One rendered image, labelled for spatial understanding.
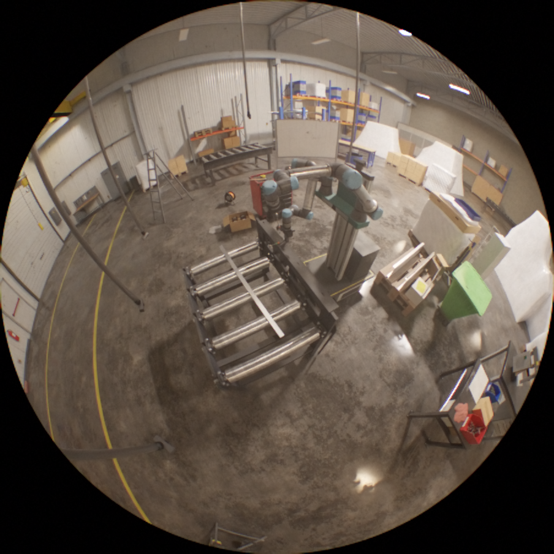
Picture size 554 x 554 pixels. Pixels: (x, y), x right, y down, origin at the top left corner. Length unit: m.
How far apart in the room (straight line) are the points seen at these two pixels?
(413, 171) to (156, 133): 12.22
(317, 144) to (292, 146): 0.77
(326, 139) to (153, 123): 8.40
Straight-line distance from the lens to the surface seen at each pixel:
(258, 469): 2.50
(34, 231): 11.59
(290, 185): 0.98
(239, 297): 1.62
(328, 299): 1.30
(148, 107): 11.09
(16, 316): 9.41
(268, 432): 2.33
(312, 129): 5.78
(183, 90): 11.11
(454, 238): 3.93
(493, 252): 4.03
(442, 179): 8.85
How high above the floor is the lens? 2.26
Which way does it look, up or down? 53 degrees down
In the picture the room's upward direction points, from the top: 4 degrees counter-clockwise
